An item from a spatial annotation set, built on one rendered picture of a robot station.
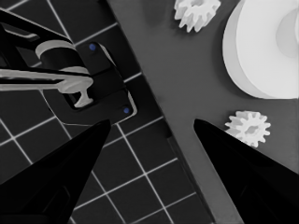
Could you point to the large thick white disc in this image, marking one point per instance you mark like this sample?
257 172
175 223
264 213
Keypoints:
258 56

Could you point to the small white toothed gear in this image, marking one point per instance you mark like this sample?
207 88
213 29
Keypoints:
239 127
194 16

